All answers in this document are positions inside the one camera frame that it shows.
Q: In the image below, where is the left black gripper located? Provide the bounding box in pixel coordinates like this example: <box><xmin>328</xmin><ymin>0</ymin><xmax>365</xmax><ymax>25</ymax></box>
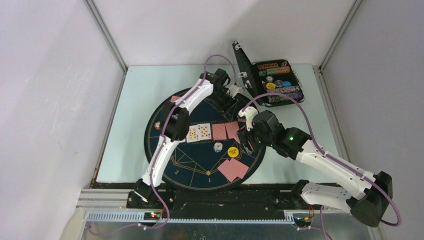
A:
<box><xmin>209</xmin><ymin>89</ymin><xmax>239</xmax><ymax>122</ymax></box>

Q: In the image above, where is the pink playing card deck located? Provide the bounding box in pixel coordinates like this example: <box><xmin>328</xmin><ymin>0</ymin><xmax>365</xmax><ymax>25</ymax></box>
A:
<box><xmin>236</xmin><ymin>127</ymin><xmax>254</xmax><ymax>155</ymax></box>

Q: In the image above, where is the face up eight card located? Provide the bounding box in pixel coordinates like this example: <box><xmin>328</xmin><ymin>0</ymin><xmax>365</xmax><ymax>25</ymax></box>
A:
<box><xmin>197</xmin><ymin>123</ymin><xmax>212</xmax><ymax>141</ymax></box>

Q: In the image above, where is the yellow big blind button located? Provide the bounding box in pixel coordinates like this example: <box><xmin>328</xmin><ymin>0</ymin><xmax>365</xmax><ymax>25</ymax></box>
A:
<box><xmin>227</xmin><ymin>146</ymin><xmax>240</xmax><ymax>158</ymax></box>

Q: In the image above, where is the pink dealt card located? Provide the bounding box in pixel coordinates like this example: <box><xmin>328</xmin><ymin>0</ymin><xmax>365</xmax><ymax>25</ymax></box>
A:
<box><xmin>230</xmin><ymin>158</ymin><xmax>249</xmax><ymax>179</ymax></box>
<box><xmin>170</xmin><ymin>95</ymin><xmax>181</xmax><ymax>103</ymax></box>

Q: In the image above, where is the pink card mid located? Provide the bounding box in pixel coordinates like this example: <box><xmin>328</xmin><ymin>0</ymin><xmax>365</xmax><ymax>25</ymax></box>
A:
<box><xmin>211</xmin><ymin>123</ymin><xmax>227</xmax><ymax>141</ymax></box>

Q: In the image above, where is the face up nine card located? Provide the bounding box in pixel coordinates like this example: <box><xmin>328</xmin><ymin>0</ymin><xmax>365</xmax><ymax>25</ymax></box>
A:
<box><xmin>186</xmin><ymin>125</ymin><xmax>200</xmax><ymax>143</ymax></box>

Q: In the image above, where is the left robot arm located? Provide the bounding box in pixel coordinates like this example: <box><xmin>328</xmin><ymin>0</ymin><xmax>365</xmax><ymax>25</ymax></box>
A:
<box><xmin>133</xmin><ymin>68</ymin><xmax>244</xmax><ymax>208</ymax></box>

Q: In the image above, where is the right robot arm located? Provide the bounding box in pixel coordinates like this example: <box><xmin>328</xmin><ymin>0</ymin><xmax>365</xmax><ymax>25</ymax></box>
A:
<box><xmin>237</xmin><ymin>107</ymin><xmax>393</xmax><ymax>228</ymax></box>

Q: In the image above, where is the yellow button in case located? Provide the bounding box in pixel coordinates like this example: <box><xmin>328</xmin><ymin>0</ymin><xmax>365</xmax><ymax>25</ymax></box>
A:
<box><xmin>265</xmin><ymin>82</ymin><xmax>276</xmax><ymax>90</ymax></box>

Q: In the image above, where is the black poker chip case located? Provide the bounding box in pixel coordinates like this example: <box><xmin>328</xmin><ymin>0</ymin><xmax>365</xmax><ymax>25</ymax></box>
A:
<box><xmin>232</xmin><ymin>41</ymin><xmax>305</xmax><ymax>103</ymax></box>

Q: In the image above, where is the blue white chip stack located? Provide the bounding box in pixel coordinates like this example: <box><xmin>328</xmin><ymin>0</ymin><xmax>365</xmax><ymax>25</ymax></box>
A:
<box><xmin>213</xmin><ymin>142</ymin><xmax>223</xmax><ymax>153</ymax></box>

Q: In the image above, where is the blue button in case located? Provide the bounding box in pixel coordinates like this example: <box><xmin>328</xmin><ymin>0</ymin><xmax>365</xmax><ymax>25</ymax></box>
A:
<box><xmin>283</xmin><ymin>81</ymin><xmax>293</xmax><ymax>88</ymax></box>

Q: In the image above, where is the round dark poker mat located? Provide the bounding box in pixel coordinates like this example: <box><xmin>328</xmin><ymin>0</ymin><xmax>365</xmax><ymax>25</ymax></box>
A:
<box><xmin>162</xmin><ymin>94</ymin><xmax>266</xmax><ymax>193</ymax></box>

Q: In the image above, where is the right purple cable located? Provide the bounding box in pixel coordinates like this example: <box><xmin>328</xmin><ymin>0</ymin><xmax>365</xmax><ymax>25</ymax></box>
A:
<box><xmin>241</xmin><ymin>92</ymin><xmax>402</xmax><ymax>240</ymax></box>

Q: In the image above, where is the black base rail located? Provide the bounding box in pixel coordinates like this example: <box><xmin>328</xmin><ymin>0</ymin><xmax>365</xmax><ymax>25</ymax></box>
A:
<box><xmin>126</xmin><ymin>183</ymin><xmax>320</xmax><ymax>221</ymax></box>

